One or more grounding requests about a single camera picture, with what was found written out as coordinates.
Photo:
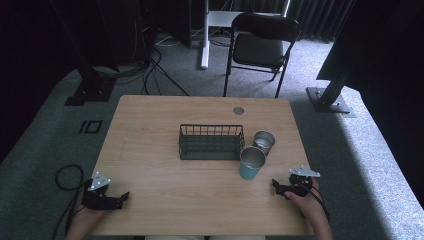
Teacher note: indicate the person's right hand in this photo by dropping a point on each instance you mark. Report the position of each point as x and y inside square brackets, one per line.
[308, 206]

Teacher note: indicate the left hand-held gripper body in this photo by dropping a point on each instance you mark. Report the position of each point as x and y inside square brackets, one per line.
[97, 196]

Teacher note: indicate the black folding chair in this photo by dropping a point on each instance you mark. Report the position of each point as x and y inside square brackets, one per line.
[258, 50]

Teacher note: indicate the teal metal cup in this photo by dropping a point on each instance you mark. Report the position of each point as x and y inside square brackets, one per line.
[251, 163]

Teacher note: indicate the grey round table grommet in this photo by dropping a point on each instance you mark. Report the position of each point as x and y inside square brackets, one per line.
[238, 110]

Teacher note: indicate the silver metal cup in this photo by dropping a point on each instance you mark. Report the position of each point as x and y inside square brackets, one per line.
[264, 142]

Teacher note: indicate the black metal stand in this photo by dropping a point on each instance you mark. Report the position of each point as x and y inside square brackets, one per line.
[93, 83]
[330, 96]

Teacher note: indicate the person's left hand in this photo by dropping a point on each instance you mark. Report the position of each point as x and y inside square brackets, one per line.
[87, 220]

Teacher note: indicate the dark curtain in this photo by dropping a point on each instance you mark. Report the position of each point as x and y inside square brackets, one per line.
[316, 16]

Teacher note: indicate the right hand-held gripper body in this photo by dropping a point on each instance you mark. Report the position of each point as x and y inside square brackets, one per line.
[301, 181]

